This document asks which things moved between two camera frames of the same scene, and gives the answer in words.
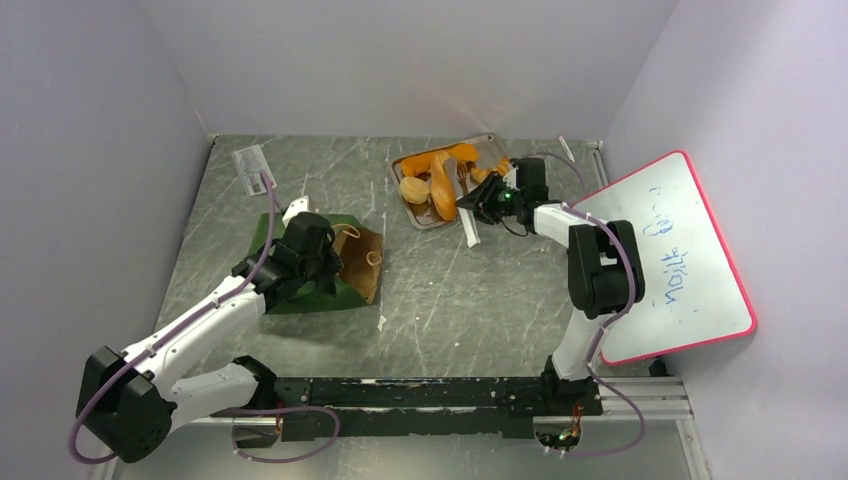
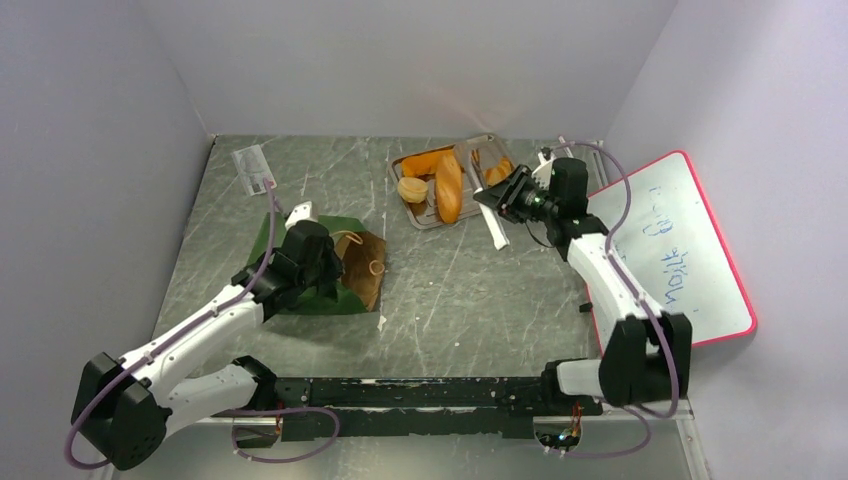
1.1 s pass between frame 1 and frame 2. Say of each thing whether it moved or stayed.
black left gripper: stayed
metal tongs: moved
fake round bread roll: stayed
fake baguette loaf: moved
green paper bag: stayed
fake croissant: stayed
